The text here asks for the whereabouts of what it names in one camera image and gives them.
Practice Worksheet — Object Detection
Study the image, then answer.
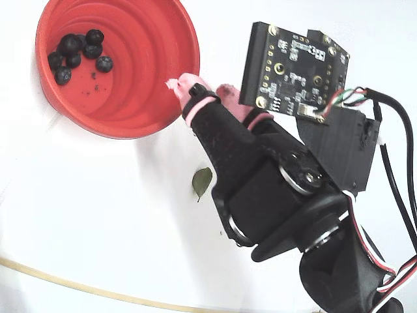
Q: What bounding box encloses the pink covered gripper finger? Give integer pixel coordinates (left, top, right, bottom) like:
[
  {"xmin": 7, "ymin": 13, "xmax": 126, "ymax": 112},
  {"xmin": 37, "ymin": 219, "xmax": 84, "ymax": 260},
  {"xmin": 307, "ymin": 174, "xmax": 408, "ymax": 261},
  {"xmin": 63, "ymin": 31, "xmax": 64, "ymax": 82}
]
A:
[{"xmin": 165, "ymin": 73, "xmax": 261, "ymax": 190}]

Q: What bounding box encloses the pink stained gripper finger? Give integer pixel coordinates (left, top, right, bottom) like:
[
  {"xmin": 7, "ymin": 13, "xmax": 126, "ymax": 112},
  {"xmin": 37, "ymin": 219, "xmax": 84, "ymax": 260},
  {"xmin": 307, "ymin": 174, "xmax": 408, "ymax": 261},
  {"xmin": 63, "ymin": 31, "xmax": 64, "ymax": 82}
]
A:
[{"xmin": 216, "ymin": 84, "xmax": 294, "ymax": 154}]

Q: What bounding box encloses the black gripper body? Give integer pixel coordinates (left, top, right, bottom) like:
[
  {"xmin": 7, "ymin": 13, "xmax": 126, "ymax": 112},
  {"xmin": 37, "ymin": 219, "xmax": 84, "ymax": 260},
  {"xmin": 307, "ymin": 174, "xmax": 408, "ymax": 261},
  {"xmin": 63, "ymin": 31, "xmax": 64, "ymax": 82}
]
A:
[{"xmin": 213, "ymin": 140, "xmax": 349, "ymax": 263}]

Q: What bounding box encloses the round dark blueberry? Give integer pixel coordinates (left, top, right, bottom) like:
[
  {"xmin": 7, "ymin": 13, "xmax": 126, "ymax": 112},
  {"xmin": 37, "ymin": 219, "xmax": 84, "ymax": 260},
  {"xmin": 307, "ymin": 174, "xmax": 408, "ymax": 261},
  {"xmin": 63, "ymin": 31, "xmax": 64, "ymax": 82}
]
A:
[
  {"xmin": 53, "ymin": 66, "xmax": 72, "ymax": 86},
  {"xmin": 95, "ymin": 55, "xmax": 114, "ymax": 74}
]

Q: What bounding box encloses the small dark blueberry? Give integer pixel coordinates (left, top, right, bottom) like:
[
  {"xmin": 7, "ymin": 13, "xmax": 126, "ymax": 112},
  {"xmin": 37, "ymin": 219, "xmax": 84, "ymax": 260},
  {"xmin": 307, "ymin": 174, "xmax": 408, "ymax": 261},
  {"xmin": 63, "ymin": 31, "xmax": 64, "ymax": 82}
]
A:
[{"xmin": 65, "ymin": 53, "xmax": 82, "ymax": 69}]

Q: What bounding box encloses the oval dark blueberry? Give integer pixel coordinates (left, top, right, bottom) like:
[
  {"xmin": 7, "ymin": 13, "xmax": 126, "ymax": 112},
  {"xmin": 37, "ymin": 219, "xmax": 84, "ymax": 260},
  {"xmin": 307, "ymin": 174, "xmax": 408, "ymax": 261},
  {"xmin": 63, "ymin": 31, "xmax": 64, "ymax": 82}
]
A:
[{"xmin": 60, "ymin": 34, "xmax": 81, "ymax": 55}]

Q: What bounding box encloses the red collapsible cup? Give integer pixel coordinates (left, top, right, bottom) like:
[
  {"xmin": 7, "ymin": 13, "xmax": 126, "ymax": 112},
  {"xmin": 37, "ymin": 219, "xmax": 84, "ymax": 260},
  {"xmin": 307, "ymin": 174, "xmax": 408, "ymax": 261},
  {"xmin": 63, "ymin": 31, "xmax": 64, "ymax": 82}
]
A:
[{"xmin": 35, "ymin": 0, "xmax": 201, "ymax": 140}]

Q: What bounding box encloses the green leaf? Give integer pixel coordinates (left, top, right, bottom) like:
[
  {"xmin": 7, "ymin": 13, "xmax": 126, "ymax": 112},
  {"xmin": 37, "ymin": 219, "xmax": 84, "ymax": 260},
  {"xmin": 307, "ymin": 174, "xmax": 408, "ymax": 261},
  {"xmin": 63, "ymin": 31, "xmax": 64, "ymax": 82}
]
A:
[{"xmin": 192, "ymin": 167, "xmax": 213, "ymax": 203}]

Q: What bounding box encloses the long wooden stick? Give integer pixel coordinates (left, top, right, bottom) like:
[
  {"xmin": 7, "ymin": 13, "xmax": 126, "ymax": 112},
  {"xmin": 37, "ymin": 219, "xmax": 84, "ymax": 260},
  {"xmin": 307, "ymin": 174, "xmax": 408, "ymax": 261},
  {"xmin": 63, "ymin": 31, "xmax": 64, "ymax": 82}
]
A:
[{"xmin": 0, "ymin": 256, "xmax": 229, "ymax": 313}]

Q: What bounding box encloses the black camera circuit board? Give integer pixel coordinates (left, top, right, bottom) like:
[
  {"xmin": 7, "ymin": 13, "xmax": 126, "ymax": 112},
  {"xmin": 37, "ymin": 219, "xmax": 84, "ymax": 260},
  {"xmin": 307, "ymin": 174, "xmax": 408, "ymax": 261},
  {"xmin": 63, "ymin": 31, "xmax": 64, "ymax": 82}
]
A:
[
  {"xmin": 239, "ymin": 22, "xmax": 351, "ymax": 125},
  {"xmin": 306, "ymin": 29, "xmax": 351, "ymax": 55}
]

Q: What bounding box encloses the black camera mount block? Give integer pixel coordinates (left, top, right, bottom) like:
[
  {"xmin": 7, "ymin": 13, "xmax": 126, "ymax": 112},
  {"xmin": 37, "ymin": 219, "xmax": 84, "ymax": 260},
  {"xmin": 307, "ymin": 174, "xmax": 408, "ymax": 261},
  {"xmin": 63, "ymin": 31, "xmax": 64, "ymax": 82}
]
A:
[{"xmin": 296, "ymin": 107, "xmax": 381, "ymax": 198}]

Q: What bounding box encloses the thin multicoloured wire bundle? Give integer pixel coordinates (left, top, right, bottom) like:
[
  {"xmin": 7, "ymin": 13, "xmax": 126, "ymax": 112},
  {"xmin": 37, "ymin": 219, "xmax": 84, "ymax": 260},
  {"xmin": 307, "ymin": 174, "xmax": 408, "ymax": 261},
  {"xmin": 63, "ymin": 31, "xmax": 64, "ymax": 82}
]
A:
[{"xmin": 317, "ymin": 86, "xmax": 371, "ymax": 121}]

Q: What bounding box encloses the white red black wire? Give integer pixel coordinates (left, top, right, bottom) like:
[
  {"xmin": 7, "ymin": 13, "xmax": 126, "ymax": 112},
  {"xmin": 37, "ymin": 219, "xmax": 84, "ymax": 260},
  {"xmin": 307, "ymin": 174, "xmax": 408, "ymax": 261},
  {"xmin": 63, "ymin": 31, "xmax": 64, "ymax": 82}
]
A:
[{"xmin": 341, "ymin": 192, "xmax": 417, "ymax": 294}]

